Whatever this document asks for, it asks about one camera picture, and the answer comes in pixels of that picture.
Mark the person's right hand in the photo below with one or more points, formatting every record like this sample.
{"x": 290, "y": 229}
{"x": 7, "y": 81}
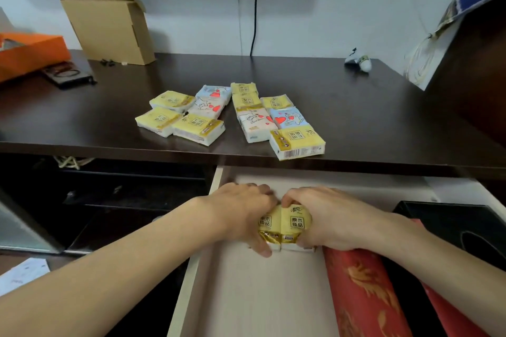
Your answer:
{"x": 340, "y": 220}

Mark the person's left hand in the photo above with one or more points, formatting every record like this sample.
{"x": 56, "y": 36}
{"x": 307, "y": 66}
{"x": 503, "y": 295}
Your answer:
{"x": 233, "y": 210}

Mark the person's left thumb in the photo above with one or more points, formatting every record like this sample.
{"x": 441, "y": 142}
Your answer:
{"x": 259, "y": 245}

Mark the person's right thumb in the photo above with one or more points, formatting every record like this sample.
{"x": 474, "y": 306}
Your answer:
{"x": 305, "y": 238}

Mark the yellow tissue packet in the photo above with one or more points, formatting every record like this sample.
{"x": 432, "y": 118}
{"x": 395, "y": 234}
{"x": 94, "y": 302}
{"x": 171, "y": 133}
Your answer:
{"x": 270, "y": 226}
{"x": 294, "y": 224}

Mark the person's left forearm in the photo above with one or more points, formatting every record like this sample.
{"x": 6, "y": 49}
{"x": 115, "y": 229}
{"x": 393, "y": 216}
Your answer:
{"x": 99, "y": 273}

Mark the person's right forearm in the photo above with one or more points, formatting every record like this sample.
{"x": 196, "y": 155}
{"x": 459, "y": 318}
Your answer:
{"x": 446, "y": 269}

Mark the light wooden drawer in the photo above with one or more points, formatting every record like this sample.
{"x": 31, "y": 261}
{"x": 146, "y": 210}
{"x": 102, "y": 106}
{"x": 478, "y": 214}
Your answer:
{"x": 253, "y": 293}

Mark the red gold patterned box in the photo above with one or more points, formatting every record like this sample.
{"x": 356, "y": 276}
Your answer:
{"x": 365, "y": 293}

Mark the group of small tissue packs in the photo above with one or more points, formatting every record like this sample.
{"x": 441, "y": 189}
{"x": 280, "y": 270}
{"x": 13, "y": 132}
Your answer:
{"x": 253, "y": 121}

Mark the dark lower shelf unit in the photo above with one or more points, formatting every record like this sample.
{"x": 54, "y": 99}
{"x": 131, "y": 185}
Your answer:
{"x": 118, "y": 206}

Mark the black tissue box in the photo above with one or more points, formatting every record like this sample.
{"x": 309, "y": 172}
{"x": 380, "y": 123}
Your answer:
{"x": 462, "y": 226}

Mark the small white toy figure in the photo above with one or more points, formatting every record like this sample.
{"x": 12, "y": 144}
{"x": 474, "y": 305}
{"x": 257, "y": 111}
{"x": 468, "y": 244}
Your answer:
{"x": 360, "y": 60}

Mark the grey metal case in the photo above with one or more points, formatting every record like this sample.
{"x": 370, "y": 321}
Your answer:
{"x": 23, "y": 228}

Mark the white paper sheet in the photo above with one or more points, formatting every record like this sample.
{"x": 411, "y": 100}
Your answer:
{"x": 21, "y": 274}

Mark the open brown cardboard box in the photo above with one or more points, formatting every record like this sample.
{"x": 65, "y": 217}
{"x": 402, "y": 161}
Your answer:
{"x": 108, "y": 26}

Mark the white blue paper bag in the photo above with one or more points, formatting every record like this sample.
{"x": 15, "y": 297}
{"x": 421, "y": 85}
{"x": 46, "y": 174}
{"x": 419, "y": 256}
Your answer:
{"x": 458, "y": 13}

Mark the orange box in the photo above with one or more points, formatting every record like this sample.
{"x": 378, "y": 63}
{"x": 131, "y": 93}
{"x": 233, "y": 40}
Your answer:
{"x": 27, "y": 54}

